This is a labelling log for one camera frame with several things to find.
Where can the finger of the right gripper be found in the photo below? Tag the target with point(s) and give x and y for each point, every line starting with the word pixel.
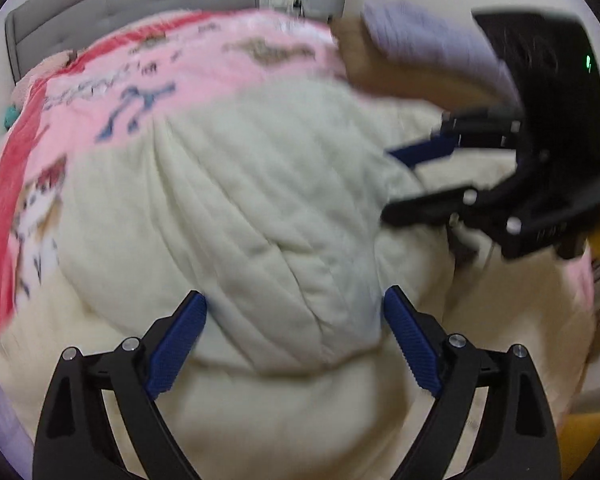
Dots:
pixel 481 128
pixel 440 209

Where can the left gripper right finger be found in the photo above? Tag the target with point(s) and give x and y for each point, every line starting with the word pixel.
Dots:
pixel 516 438

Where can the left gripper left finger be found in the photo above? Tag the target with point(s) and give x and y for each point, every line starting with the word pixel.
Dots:
pixel 75 439

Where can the cream quilted hooded jacket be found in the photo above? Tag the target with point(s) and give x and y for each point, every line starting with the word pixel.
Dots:
pixel 268 203

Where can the folded lavender knit sweater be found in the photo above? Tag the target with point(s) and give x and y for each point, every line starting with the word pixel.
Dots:
pixel 407 33

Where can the folded brown garment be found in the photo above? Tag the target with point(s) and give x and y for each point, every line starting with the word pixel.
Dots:
pixel 370 71

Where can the teal small toy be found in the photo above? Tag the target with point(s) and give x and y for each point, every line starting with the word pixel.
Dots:
pixel 11 115

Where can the pink cartoon fleece blanket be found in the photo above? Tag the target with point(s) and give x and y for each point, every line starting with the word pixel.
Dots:
pixel 115 85

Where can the pink plush pillow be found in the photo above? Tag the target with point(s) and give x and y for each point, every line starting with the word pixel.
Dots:
pixel 45 68

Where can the grey upholstered headboard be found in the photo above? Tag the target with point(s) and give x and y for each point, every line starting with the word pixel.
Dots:
pixel 115 5

